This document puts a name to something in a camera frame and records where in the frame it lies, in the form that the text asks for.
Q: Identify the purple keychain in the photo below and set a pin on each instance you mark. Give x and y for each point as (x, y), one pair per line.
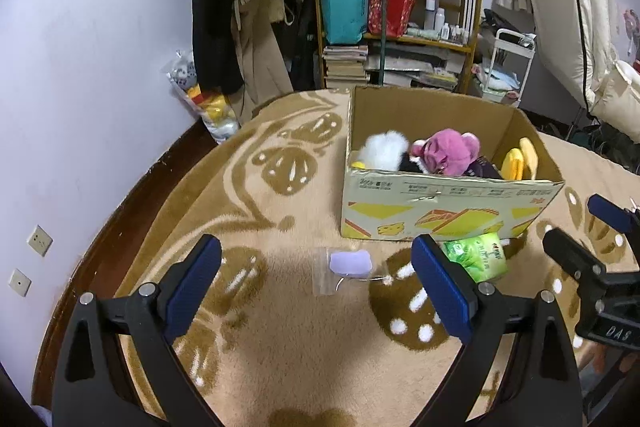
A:
(332, 267)

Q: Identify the white utility cart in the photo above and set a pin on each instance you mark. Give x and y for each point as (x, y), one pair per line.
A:
(506, 59)

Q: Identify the upper wall socket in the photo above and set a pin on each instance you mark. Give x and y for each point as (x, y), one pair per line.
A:
(40, 241)

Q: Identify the black and white plush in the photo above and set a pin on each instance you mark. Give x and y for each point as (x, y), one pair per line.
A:
(391, 151)

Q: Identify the cream folded mattress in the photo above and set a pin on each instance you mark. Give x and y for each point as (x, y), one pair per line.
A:
(575, 43)

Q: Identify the pink plush bear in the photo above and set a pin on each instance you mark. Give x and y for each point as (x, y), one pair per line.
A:
(447, 152)

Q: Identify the green tissue pack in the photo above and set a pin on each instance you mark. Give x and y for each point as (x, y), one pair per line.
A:
(481, 256)

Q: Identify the black tissue pack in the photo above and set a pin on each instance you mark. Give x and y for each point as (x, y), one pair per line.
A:
(483, 169)

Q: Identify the pile of papers and magazines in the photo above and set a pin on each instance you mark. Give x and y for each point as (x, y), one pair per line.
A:
(413, 65)

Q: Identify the lower wall socket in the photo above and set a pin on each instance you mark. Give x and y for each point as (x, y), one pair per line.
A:
(19, 282)

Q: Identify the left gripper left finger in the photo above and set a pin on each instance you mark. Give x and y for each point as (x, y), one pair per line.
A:
(93, 385)

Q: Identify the green pole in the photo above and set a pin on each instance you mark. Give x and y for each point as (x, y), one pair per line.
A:
(383, 1)

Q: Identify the beige patterned blanket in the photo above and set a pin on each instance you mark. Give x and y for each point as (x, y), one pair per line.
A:
(263, 350)

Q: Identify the wall socket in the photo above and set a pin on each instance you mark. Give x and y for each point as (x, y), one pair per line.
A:
(19, 282)
(40, 241)

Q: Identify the teal shopping bag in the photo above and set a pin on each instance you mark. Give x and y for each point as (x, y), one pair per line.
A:
(344, 21)

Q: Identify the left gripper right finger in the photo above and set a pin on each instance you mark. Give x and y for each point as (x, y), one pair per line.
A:
(516, 365)

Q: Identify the yellow plush toy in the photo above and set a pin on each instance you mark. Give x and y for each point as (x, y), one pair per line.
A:
(520, 163)

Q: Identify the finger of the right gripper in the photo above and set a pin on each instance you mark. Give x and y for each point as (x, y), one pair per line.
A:
(621, 220)
(574, 259)

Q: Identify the plastic bag of toys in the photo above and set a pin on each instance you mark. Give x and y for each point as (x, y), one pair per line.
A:
(212, 108)

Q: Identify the red gift bag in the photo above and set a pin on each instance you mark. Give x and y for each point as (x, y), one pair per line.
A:
(396, 19)

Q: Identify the beige hanging coat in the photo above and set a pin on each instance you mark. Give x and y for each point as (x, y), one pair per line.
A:
(260, 60)

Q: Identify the black hanging garment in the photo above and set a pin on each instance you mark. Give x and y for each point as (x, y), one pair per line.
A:
(215, 61)

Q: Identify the stack of books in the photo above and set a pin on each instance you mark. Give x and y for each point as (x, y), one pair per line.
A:
(345, 66)

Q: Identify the wooden shelf unit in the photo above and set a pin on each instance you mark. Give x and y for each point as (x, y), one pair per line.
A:
(469, 12)

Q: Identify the open cardboard box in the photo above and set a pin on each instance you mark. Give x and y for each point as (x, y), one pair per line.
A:
(383, 205)

